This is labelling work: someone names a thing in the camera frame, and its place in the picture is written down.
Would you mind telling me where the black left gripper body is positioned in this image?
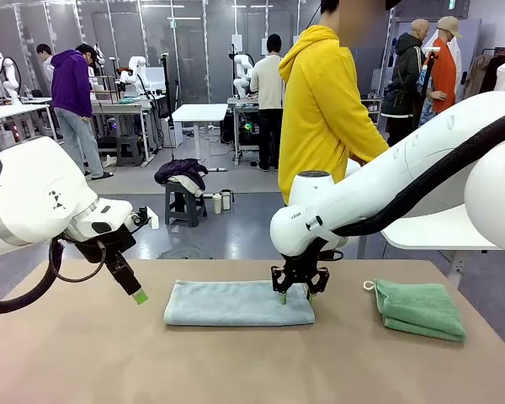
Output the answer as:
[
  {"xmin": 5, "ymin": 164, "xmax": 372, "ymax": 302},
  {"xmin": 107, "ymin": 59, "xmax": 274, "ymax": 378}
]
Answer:
[{"xmin": 73, "ymin": 226, "xmax": 138, "ymax": 264}]

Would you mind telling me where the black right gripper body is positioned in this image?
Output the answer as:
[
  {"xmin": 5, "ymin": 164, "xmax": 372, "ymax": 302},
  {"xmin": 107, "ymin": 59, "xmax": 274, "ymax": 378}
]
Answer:
[{"xmin": 284, "ymin": 239, "xmax": 327, "ymax": 279}]

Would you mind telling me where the blue-grey towel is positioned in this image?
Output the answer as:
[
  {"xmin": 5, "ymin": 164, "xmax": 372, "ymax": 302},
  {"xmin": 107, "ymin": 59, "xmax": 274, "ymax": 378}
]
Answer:
[{"xmin": 163, "ymin": 279, "xmax": 316, "ymax": 327}]

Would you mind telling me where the green terry towel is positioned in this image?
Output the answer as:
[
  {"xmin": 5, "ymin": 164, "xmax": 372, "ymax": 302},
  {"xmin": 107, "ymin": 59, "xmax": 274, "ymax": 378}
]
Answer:
[{"xmin": 364, "ymin": 277, "xmax": 468, "ymax": 343}]

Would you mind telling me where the person right forearm yellow sleeve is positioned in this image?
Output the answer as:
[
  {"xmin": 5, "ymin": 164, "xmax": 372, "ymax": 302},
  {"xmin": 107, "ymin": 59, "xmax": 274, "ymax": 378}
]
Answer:
[{"xmin": 353, "ymin": 125, "xmax": 391, "ymax": 165}]

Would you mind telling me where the grey round floor base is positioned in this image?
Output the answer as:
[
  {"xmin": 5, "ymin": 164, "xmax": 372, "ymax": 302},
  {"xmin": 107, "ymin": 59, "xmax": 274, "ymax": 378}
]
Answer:
[{"xmin": 157, "ymin": 246, "xmax": 215, "ymax": 260}]

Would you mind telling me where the grey plastic stool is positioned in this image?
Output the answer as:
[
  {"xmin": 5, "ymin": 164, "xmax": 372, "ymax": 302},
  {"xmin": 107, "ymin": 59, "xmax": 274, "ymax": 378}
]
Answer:
[{"xmin": 164, "ymin": 180, "xmax": 208, "ymax": 228}]

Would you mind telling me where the dark low stool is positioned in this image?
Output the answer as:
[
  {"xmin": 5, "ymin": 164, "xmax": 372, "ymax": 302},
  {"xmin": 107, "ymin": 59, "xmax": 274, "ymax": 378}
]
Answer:
[{"xmin": 115, "ymin": 134, "xmax": 146, "ymax": 167}]

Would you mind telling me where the white crumpled cloth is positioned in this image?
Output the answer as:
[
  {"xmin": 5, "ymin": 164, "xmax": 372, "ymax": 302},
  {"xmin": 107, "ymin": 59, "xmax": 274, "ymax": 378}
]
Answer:
[{"xmin": 167, "ymin": 174, "xmax": 205, "ymax": 198}]

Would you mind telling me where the dark navy jacket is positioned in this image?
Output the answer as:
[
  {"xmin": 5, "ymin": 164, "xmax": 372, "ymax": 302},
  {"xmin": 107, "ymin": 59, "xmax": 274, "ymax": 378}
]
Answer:
[{"xmin": 154, "ymin": 158, "xmax": 210, "ymax": 191}]

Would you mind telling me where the white side table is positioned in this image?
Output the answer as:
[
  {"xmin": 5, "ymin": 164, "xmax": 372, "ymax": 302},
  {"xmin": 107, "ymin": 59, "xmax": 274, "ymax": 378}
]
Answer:
[{"xmin": 380, "ymin": 204, "xmax": 505, "ymax": 287}]

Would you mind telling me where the grey framed workbench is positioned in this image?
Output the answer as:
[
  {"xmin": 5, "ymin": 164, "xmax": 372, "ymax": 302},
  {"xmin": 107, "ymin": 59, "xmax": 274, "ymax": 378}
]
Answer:
[{"xmin": 90, "ymin": 95, "xmax": 157, "ymax": 167}]

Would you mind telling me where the metal equipment cart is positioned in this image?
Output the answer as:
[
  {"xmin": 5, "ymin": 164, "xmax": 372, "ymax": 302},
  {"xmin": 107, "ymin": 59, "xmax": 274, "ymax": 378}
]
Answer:
[{"xmin": 226, "ymin": 96, "xmax": 262, "ymax": 165}]

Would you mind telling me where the person in yellow hoodie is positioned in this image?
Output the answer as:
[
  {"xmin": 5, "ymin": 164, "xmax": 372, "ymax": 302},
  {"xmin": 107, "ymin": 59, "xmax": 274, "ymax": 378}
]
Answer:
[{"xmin": 277, "ymin": 0, "xmax": 391, "ymax": 206}]

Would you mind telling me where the white standing desk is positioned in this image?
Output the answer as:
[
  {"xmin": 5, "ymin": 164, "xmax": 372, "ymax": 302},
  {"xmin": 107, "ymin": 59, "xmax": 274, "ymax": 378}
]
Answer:
[{"xmin": 171, "ymin": 104, "xmax": 229, "ymax": 173}]

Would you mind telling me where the white shoe rack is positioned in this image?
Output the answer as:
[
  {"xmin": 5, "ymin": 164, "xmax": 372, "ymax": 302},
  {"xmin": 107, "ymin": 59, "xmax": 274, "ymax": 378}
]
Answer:
[{"xmin": 359, "ymin": 97, "xmax": 382, "ymax": 127}]

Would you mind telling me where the long white desk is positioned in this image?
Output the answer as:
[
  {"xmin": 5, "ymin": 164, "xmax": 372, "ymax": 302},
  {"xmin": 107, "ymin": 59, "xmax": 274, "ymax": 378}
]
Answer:
[{"xmin": 0, "ymin": 103, "xmax": 64, "ymax": 144}]

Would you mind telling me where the purple hooded jacket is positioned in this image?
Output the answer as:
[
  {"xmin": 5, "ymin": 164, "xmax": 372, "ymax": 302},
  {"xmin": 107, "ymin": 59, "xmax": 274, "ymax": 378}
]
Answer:
[{"xmin": 50, "ymin": 49, "xmax": 94, "ymax": 119}]

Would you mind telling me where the person in cream sweater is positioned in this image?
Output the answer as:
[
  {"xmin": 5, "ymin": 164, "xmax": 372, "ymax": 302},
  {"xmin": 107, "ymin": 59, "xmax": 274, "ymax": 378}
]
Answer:
[{"xmin": 250, "ymin": 33, "xmax": 286, "ymax": 172}]

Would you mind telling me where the person in white top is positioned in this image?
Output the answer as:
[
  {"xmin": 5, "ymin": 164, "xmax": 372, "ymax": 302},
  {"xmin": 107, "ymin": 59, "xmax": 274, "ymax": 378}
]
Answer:
[{"xmin": 36, "ymin": 43, "xmax": 56, "ymax": 85}]

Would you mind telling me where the mannequin in dark green jacket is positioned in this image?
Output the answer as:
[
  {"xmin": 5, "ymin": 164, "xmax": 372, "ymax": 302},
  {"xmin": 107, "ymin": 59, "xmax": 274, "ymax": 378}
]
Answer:
[{"xmin": 380, "ymin": 19, "xmax": 431, "ymax": 146}]

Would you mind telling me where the mannequin in orange shirt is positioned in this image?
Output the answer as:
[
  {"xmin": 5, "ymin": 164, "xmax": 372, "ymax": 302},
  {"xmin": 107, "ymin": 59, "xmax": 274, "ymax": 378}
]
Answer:
[{"xmin": 418, "ymin": 15, "xmax": 464, "ymax": 127}]

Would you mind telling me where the clothes rack with coats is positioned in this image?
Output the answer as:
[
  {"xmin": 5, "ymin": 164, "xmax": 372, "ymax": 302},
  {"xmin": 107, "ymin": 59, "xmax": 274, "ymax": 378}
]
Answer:
[{"xmin": 462, "ymin": 46, "xmax": 505, "ymax": 102}]

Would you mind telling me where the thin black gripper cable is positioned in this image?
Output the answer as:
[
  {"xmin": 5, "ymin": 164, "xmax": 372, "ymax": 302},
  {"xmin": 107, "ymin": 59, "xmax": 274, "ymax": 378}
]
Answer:
[{"xmin": 49, "ymin": 237, "xmax": 107, "ymax": 284}]

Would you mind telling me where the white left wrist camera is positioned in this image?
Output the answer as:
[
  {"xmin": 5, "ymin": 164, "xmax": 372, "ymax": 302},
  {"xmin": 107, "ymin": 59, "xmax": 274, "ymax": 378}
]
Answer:
[{"xmin": 132, "ymin": 205, "xmax": 160, "ymax": 231}]

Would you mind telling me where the black left arm hose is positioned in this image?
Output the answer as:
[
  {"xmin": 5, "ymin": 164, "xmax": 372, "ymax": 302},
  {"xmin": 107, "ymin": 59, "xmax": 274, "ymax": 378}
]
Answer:
[{"xmin": 0, "ymin": 237, "xmax": 64, "ymax": 315}]

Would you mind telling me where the black arm hose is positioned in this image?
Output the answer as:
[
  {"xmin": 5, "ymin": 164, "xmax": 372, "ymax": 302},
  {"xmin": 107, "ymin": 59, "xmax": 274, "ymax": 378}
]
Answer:
[
  {"xmin": 332, "ymin": 107, "xmax": 505, "ymax": 237},
  {"xmin": 0, "ymin": 237, "xmax": 64, "ymax": 315}
]

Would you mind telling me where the black right arm hose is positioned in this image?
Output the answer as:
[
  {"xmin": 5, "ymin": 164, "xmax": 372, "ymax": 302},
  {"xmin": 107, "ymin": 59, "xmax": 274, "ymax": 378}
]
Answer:
[{"xmin": 332, "ymin": 107, "xmax": 505, "ymax": 237}]

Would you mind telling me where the black camera pole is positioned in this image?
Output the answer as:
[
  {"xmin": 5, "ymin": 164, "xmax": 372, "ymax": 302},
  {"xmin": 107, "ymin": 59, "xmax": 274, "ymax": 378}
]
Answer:
[{"xmin": 159, "ymin": 53, "xmax": 178, "ymax": 161}]

